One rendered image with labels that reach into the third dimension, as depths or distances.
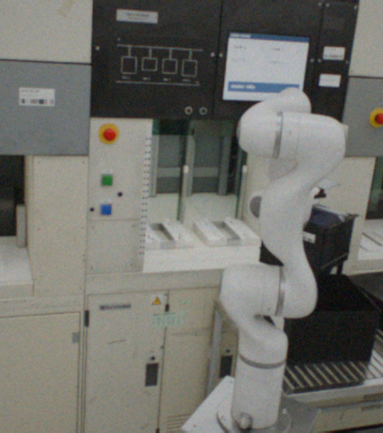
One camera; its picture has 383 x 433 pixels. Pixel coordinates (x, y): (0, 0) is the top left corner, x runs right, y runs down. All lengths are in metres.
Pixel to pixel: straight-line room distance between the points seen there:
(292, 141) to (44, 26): 0.91
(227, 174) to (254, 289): 1.67
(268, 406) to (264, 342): 0.18
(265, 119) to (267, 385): 0.65
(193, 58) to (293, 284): 0.87
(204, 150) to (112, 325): 1.16
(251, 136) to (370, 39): 1.08
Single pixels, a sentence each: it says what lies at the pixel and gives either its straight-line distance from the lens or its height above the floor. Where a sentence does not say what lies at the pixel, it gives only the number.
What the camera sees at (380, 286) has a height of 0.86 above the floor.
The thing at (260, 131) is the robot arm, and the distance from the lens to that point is 1.30.
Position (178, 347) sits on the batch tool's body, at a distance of 2.36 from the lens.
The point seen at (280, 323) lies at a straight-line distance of 2.00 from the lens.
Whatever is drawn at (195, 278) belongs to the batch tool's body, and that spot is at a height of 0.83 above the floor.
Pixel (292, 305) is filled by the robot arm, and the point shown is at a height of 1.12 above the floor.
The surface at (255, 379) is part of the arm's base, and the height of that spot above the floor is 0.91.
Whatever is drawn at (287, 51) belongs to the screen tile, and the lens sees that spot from 2.15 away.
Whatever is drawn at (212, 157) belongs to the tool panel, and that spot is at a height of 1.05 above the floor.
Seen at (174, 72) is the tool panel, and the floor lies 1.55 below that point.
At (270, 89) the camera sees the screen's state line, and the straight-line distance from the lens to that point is 2.14.
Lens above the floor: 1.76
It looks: 19 degrees down
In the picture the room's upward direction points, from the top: 5 degrees clockwise
